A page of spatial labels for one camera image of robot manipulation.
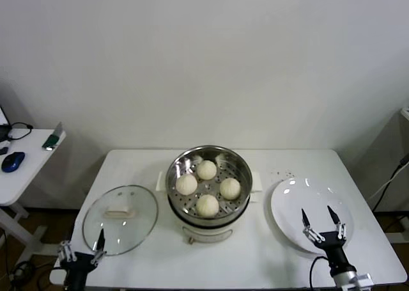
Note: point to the blue computer mouse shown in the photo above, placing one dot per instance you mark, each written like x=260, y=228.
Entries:
x=13, y=161

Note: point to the white electric cooker base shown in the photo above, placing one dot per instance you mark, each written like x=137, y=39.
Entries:
x=207, y=231

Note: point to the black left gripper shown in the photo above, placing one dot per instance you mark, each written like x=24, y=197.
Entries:
x=78, y=265

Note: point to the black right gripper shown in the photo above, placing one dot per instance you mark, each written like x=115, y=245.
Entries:
x=334, y=249

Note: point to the laptop computer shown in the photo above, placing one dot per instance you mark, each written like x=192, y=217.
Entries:
x=2, y=118

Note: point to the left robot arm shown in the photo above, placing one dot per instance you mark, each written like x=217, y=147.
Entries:
x=75, y=288

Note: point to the round glass pot lid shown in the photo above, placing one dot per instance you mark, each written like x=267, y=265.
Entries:
x=119, y=211

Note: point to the white steamed baozi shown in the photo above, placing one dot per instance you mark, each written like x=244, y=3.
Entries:
x=186, y=184
x=207, y=205
x=230, y=188
x=206, y=169

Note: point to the stainless steel steamer basket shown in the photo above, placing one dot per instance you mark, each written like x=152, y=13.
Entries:
x=243, y=176

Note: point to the small black desk item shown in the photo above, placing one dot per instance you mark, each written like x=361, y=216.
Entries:
x=3, y=150

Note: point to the white round plate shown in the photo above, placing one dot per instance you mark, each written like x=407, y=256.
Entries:
x=297, y=208

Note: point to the grey side cabinet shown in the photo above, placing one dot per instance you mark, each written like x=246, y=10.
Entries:
x=396, y=137

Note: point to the white side table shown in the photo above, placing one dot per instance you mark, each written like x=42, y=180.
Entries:
x=28, y=176

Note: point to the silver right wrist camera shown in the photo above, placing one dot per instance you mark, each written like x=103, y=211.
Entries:
x=358, y=278

